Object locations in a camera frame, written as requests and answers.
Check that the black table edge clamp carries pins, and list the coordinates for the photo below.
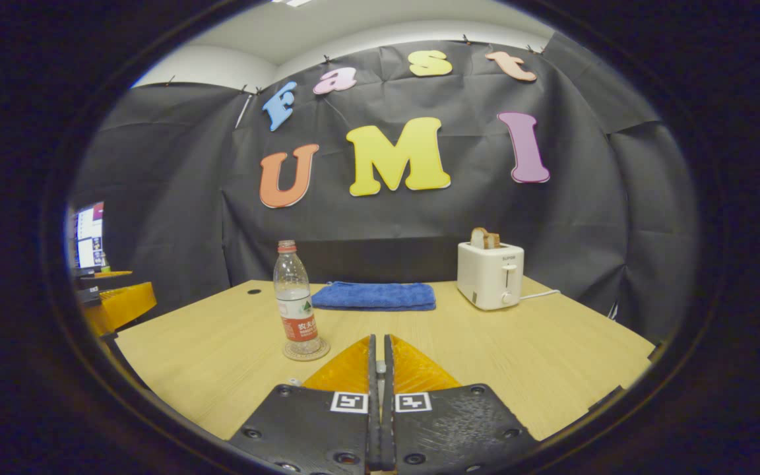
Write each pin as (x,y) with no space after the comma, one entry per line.
(609,398)

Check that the black backdrop cloth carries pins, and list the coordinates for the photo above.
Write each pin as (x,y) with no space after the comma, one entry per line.
(485,218)

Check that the ceiling light panel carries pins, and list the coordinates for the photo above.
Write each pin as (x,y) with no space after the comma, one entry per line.
(291,2)

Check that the blue towel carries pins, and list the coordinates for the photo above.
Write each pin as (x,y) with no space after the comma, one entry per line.
(373,297)

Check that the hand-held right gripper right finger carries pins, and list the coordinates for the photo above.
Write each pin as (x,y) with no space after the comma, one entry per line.
(452,429)

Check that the computer monitor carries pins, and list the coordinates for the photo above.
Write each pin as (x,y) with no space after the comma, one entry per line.
(90,234)

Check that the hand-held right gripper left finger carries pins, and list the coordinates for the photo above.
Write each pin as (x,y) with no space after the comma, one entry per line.
(314,429)

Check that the clear plastic water bottle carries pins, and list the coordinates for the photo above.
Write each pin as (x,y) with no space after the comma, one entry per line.
(296,303)

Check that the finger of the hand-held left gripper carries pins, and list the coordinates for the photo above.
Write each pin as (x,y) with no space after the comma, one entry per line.
(119,307)
(106,280)

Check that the white toaster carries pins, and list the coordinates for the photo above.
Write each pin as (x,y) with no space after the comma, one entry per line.
(489,277)

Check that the bread slice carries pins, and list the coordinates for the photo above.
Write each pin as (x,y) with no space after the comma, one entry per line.
(484,239)

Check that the white teacup lid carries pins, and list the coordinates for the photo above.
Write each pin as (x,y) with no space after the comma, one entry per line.
(380,373)

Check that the round brown coaster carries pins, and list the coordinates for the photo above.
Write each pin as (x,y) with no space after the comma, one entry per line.
(311,355)

